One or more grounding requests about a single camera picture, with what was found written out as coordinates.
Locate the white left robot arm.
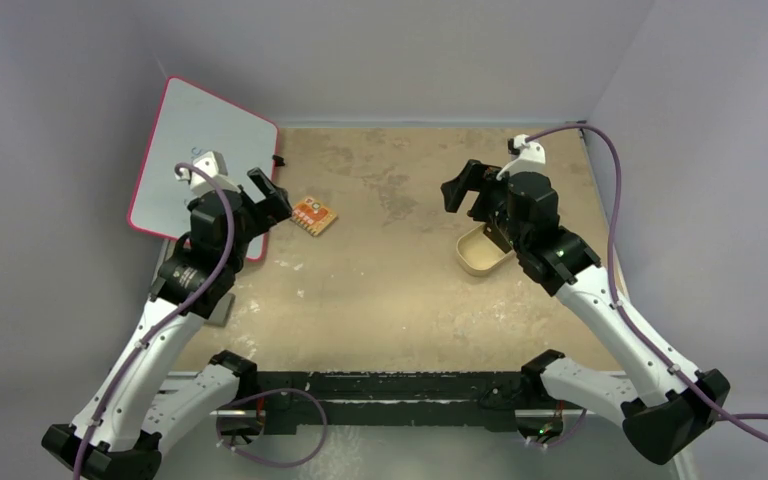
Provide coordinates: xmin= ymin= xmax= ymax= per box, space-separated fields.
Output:
xmin=41 ymin=163 xmax=292 ymax=479

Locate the orange circuit board card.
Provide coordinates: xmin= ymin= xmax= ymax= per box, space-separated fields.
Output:
xmin=291 ymin=196 xmax=338 ymax=237

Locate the beige oval tray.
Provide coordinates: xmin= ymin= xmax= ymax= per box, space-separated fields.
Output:
xmin=455 ymin=223 xmax=514 ymax=277

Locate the pink framed whiteboard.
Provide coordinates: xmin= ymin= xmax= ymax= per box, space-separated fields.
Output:
xmin=127 ymin=77 xmax=279 ymax=240

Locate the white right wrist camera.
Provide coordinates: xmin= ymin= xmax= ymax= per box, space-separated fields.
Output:
xmin=496 ymin=134 xmax=546 ymax=180

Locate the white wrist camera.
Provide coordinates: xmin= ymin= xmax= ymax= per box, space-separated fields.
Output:
xmin=174 ymin=151 xmax=242 ymax=197
xmin=496 ymin=134 xmax=546 ymax=180

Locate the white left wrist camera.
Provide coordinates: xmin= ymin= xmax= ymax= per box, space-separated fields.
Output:
xmin=174 ymin=151 xmax=242 ymax=197

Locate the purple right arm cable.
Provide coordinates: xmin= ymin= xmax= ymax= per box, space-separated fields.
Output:
xmin=523 ymin=123 xmax=768 ymax=458

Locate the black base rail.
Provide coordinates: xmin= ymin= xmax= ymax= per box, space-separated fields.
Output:
xmin=211 ymin=370 xmax=591 ymax=437

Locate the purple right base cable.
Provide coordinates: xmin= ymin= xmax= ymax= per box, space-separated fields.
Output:
xmin=524 ymin=407 xmax=588 ymax=452

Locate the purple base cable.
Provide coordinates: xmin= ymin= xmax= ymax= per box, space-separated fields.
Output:
xmin=215 ymin=388 xmax=329 ymax=470
xmin=524 ymin=407 xmax=588 ymax=452

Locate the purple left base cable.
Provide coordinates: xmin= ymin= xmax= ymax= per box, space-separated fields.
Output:
xmin=215 ymin=388 xmax=329 ymax=470

